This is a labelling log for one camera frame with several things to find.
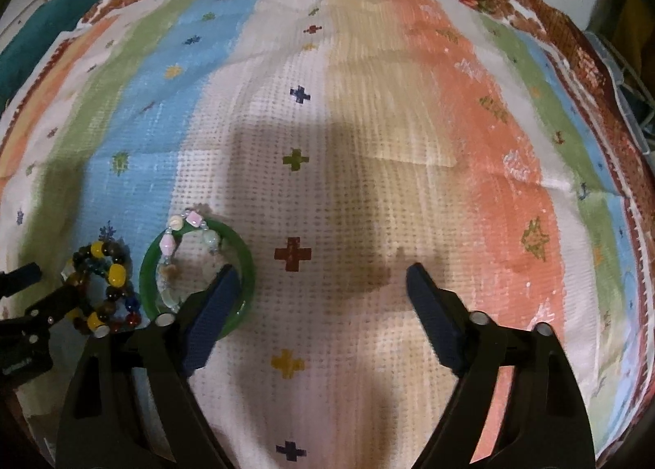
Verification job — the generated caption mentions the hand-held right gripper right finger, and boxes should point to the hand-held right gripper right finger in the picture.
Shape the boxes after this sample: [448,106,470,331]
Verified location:
[406,263,597,469]

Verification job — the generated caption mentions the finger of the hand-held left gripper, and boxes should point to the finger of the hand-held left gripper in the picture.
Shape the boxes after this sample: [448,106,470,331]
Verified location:
[20,284,91,333]
[0,263,43,297]

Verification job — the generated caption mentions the teal pillow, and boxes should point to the teal pillow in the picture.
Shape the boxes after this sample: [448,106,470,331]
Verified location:
[0,0,111,108]

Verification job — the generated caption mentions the striped woven mat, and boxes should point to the striped woven mat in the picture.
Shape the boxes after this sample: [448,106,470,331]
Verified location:
[0,0,646,469]

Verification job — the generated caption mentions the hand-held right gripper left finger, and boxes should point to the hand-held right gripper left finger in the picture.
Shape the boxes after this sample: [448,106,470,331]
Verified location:
[56,264,242,469]

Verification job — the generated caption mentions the pastel bead bracelet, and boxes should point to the pastel bead bracelet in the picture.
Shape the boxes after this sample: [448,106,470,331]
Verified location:
[156,210,227,310]

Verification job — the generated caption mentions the brown floral blanket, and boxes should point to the brown floral blanket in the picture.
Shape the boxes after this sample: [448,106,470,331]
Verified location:
[77,0,655,449]

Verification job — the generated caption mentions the green bangle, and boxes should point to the green bangle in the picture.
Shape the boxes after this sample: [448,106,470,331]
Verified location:
[139,223,257,338]

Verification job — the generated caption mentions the multicolour bead bracelet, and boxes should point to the multicolour bead bracelet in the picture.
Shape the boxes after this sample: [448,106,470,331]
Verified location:
[60,239,145,338]

